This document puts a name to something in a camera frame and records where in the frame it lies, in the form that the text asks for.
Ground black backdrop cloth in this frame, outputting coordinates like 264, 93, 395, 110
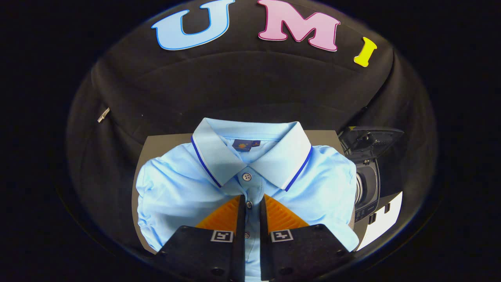
65, 0, 439, 253

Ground grey washing machine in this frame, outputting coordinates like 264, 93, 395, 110
352, 159, 404, 226

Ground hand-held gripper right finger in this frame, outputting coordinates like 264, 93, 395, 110
260, 194, 355, 282

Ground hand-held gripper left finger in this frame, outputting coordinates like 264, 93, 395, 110
154, 195, 246, 282

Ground light blue polo shirt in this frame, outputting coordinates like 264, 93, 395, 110
136, 117, 360, 282

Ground dark washing machine lid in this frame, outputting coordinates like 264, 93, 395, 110
338, 126, 405, 165

